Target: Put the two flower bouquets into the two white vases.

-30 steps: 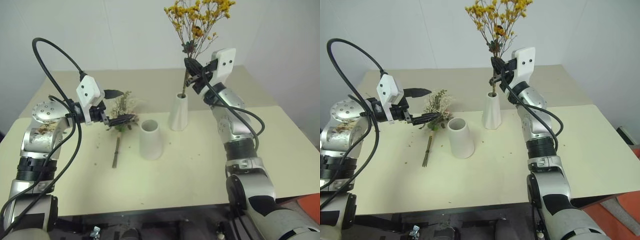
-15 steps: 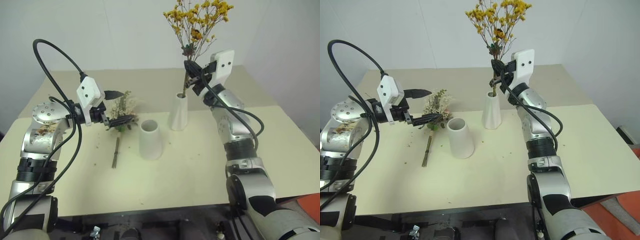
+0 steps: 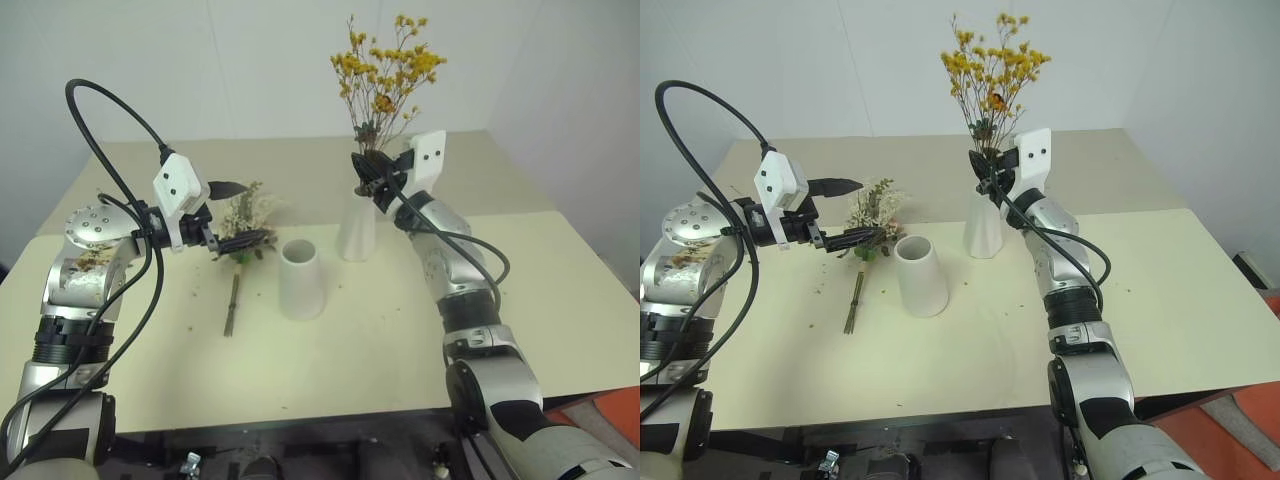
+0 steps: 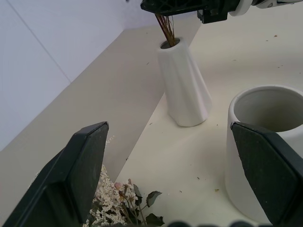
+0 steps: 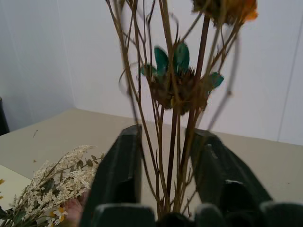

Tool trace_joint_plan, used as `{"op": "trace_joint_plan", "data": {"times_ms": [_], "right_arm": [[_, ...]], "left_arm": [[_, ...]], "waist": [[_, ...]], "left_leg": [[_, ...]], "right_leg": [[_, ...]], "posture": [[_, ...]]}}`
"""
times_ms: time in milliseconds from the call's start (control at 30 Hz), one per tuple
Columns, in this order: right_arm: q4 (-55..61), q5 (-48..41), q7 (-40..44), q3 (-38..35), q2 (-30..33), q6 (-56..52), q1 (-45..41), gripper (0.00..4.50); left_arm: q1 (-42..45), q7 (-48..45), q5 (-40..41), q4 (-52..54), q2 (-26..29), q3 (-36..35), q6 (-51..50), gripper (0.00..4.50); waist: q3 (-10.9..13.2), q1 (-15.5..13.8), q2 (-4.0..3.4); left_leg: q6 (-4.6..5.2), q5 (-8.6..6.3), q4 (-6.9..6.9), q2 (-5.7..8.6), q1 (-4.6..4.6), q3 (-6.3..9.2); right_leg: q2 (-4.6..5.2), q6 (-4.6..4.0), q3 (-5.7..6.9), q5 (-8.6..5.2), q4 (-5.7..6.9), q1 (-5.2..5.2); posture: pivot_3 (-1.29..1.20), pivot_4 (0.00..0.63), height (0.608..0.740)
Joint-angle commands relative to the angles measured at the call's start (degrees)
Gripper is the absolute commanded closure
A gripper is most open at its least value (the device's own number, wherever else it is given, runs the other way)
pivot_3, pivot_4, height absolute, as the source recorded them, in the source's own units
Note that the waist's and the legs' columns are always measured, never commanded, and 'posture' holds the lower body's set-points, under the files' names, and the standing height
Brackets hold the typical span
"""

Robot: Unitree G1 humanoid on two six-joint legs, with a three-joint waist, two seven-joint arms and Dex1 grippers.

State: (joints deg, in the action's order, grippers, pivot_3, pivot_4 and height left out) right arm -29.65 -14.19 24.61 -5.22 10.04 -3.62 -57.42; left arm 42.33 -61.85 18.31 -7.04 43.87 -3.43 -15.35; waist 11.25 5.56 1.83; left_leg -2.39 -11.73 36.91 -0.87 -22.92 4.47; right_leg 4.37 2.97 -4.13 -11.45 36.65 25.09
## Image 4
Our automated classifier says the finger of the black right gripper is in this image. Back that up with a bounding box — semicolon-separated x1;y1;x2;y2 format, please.
140;0;205;17

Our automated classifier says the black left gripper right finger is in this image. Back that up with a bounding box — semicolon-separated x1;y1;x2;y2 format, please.
230;121;303;227

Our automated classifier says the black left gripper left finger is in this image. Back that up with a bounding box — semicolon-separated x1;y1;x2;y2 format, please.
0;121;110;227

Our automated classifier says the brown dried stem bouquet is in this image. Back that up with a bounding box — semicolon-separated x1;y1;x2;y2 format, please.
155;13;176;46

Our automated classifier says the white pink flower bouquet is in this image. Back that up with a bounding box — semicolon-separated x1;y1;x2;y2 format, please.
28;135;166;227

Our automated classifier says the wide round white vase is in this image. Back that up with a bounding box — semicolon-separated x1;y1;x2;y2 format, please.
224;86;303;219

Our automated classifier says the tall ribbed white vase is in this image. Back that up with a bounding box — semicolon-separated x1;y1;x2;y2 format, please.
157;36;213;127

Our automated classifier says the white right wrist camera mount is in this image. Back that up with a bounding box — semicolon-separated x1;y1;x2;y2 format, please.
226;0;252;17

